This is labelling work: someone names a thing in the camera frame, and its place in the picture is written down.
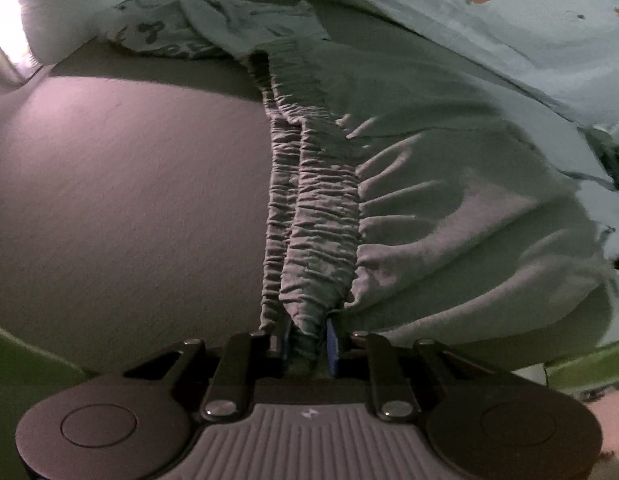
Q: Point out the grey elastic-waist pants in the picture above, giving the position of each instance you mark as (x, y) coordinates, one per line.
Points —
(439, 220)

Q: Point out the grey printed garment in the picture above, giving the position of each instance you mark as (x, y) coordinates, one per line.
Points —
(199, 25)

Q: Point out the grey elastic-waist shorts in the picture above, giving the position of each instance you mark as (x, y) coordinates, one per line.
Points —
(119, 210)

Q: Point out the green mat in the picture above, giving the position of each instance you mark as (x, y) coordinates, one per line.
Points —
(24, 375)
(589, 367)

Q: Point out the white carrot-print quilt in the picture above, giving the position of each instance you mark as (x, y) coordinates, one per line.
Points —
(439, 15)

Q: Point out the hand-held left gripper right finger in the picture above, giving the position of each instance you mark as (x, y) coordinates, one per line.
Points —
(332, 351)

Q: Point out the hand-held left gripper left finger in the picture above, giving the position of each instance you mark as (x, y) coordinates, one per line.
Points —
(284, 346)

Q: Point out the bright window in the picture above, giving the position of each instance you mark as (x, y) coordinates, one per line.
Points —
(4, 15)

